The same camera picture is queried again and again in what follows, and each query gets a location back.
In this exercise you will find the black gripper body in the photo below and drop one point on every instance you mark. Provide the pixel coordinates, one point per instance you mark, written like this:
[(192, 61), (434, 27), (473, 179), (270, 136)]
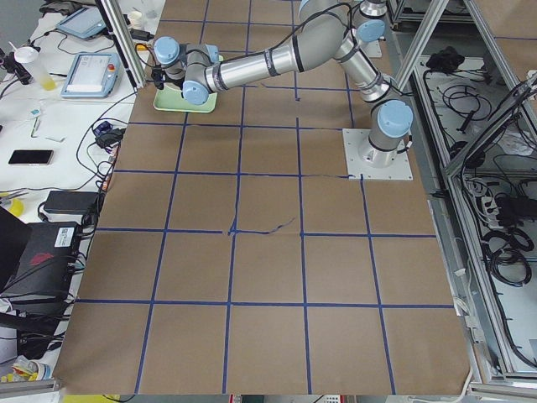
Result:
[(174, 76)]

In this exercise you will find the black power brick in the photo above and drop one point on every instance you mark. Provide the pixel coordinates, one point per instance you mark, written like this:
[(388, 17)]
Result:
[(70, 202)]

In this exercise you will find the black smartphone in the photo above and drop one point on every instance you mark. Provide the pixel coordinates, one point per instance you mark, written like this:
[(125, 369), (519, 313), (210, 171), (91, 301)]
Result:
[(31, 157)]

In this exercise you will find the teach pendant tablet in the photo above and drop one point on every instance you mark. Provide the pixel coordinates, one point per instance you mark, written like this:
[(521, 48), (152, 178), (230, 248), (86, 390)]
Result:
[(92, 75)]

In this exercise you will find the aluminium frame post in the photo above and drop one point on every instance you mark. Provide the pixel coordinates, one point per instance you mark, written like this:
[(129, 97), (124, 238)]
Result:
[(117, 27)]

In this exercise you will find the squeeze bottle yellow liquid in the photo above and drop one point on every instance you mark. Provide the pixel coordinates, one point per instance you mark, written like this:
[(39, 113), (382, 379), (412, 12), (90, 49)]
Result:
[(28, 57)]

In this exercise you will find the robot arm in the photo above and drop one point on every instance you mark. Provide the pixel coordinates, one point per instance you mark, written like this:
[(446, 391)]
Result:
[(391, 117), (197, 70)]

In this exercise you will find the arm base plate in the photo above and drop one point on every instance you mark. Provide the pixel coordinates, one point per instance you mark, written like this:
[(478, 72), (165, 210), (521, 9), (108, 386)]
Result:
[(371, 49), (364, 162)]

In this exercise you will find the black computer box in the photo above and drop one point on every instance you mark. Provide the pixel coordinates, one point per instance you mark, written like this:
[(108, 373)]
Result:
[(38, 258)]

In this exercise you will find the light green tray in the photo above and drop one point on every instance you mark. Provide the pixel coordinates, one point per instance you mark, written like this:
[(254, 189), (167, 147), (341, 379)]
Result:
[(170, 99)]

